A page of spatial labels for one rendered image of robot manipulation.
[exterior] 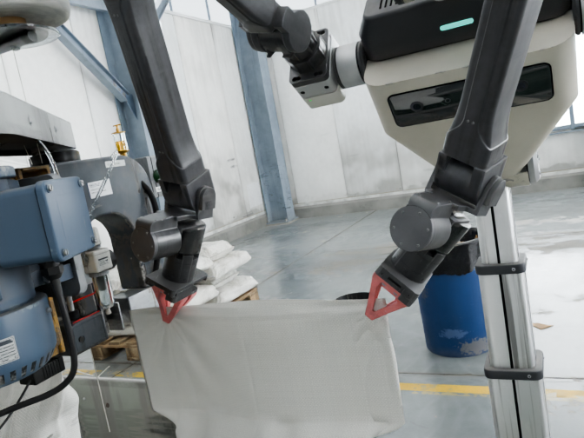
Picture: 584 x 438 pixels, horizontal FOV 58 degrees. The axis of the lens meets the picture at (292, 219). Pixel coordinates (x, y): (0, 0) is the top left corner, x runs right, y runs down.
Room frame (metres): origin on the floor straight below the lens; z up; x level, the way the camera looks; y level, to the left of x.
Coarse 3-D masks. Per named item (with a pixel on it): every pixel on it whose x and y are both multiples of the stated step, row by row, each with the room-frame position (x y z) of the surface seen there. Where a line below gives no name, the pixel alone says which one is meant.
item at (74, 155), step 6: (66, 150) 0.99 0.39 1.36; (72, 150) 1.00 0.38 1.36; (30, 156) 0.98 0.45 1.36; (36, 156) 0.97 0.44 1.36; (42, 156) 0.97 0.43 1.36; (54, 156) 0.97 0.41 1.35; (60, 156) 0.97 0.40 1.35; (66, 156) 0.98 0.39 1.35; (72, 156) 0.99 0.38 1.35; (78, 156) 1.01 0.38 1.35; (36, 162) 0.97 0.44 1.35; (48, 162) 0.97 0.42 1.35; (60, 162) 0.97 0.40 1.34
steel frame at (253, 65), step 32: (96, 0) 6.53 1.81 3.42; (160, 0) 7.57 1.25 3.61; (64, 32) 6.00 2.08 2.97; (96, 64) 6.33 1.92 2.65; (256, 64) 9.56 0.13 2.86; (128, 96) 6.67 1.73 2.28; (256, 96) 9.61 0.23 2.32; (128, 128) 6.81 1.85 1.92; (256, 128) 9.67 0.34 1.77; (256, 160) 9.56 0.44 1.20; (288, 192) 9.54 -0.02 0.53
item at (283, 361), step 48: (144, 336) 0.96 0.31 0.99; (192, 336) 0.91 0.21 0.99; (240, 336) 0.84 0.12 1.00; (288, 336) 0.81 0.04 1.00; (336, 336) 0.78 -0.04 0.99; (384, 336) 0.75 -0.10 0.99; (192, 384) 0.92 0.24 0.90; (240, 384) 0.86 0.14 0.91; (288, 384) 0.81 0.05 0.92; (336, 384) 0.79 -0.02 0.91; (384, 384) 0.76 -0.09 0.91; (192, 432) 0.89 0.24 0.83; (240, 432) 0.84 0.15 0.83; (288, 432) 0.81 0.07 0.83; (336, 432) 0.78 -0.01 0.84; (384, 432) 0.76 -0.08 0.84
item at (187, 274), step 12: (168, 264) 0.89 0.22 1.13; (180, 264) 0.88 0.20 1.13; (192, 264) 0.89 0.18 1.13; (156, 276) 0.89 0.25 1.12; (168, 276) 0.89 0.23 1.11; (180, 276) 0.89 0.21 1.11; (192, 276) 0.90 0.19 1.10; (204, 276) 0.94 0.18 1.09; (168, 288) 0.86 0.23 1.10; (180, 288) 0.87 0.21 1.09
